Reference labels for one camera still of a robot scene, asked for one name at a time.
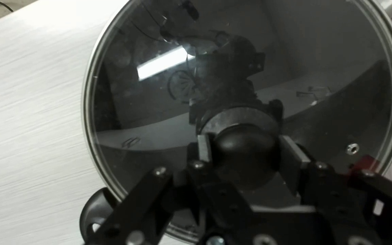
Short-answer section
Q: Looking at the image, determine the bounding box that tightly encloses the glass pot lid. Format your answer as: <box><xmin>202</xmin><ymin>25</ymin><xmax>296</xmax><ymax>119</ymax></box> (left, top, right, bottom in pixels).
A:
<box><xmin>81</xmin><ymin>0</ymin><xmax>392</xmax><ymax>242</ymax></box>

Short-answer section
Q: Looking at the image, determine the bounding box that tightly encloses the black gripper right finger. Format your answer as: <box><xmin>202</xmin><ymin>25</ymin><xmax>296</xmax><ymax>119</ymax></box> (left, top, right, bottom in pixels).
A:
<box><xmin>279</xmin><ymin>136</ymin><xmax>392</xmax><ymax>245</ymax></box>

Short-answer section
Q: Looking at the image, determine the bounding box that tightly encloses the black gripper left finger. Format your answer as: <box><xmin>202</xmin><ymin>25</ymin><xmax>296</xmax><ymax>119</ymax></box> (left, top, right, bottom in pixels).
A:
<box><xmin>88</xmin><ymin>134</ymin><xmax>225</xmax><ymax>245</ymax></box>

